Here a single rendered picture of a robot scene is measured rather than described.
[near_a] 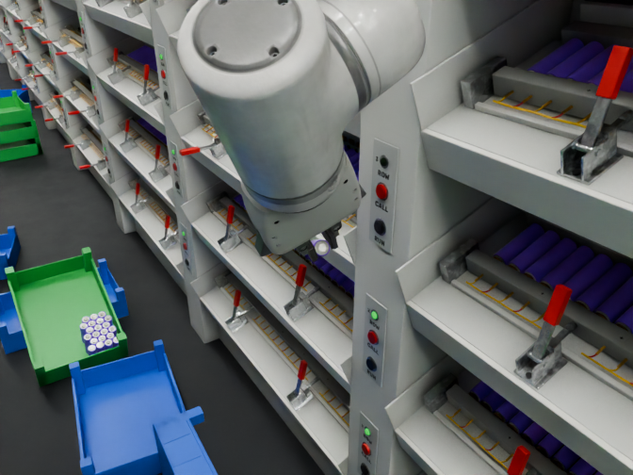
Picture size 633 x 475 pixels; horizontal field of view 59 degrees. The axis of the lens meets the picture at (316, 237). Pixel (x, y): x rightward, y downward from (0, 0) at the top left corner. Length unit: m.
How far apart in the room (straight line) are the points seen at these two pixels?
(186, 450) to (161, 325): 0.64
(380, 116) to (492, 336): 0.25
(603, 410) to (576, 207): 0.18
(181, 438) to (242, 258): 0.35
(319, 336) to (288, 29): 0.64
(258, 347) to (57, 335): 0.54
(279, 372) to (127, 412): 0.36
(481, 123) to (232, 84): 0.29
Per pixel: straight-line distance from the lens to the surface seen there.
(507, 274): 0.61
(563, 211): 0.48
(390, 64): 0.37
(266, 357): 1.16
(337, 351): 0.86
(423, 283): 0.64
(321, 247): 0.60
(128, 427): 1.28
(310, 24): 0.32
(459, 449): 0.74
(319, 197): 0.42
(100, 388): 1.39
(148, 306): 1.62
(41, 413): 1.38
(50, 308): 1.56
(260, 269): 1.05
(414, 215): 0.59
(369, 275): 0.68
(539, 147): 0.50
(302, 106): 0.32
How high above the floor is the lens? 0.90
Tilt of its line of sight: 28 degrees down
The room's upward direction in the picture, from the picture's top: straight up
